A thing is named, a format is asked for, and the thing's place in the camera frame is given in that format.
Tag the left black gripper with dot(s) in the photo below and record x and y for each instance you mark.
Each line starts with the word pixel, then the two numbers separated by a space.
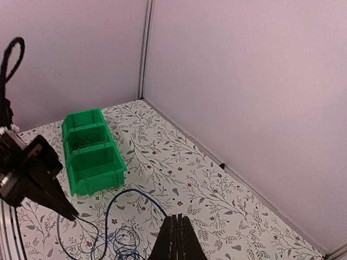
pixel 29 171

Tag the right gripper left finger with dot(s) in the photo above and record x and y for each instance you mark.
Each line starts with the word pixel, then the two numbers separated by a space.
pixel 165 246

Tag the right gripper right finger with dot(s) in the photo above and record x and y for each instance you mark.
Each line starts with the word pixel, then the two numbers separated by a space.
pixel 188 246

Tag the green plastic divided bin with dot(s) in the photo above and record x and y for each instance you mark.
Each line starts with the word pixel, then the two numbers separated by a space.
pixel 93 161

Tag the floral patterned table mat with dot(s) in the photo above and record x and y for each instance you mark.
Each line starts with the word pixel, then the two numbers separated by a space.
pixel 166 174

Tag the aluminium front rail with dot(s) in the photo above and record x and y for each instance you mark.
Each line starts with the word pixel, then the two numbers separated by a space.
pixel 11 240

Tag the left aluminium corner post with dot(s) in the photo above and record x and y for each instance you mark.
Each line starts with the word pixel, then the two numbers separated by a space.
pixel 149 10

